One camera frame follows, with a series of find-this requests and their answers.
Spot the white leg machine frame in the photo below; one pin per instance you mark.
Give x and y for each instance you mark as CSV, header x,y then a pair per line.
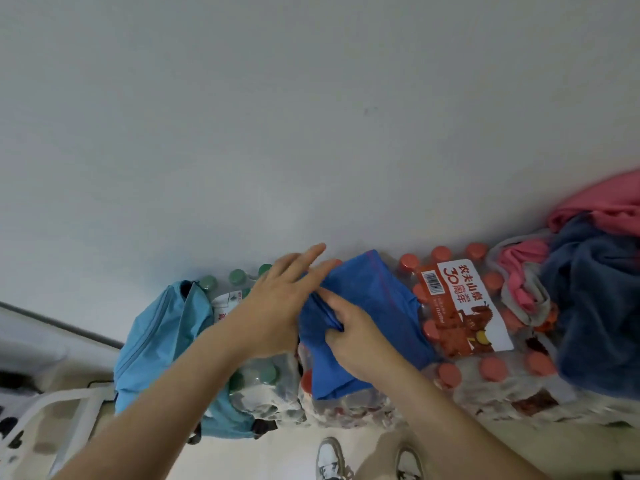
x,y
50,419

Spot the light blue backpack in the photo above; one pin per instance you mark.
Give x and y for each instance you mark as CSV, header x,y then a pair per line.
x,y
155,339

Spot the white panel leaning on wall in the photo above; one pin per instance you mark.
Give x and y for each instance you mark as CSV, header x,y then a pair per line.
x,y
50,344

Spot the person's right hand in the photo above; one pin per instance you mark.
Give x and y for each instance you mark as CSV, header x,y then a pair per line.
x,y
362,344

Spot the grey-blue towel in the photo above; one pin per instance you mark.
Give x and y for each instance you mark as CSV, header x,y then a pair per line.
x,y
595,319

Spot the person's left hand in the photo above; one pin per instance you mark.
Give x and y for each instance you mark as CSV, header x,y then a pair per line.
x,y
270,309

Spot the person's left forearm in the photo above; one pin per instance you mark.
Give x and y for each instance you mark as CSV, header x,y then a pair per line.
x,y
150,409

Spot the person's right forearm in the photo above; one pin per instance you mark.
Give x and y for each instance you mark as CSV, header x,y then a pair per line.
x,y
450,424

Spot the stack of water bottle packs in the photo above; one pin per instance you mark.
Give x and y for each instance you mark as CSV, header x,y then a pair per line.
x,y
475,374

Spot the blue t-shirt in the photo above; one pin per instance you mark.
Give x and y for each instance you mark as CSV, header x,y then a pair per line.
x,y
385,304

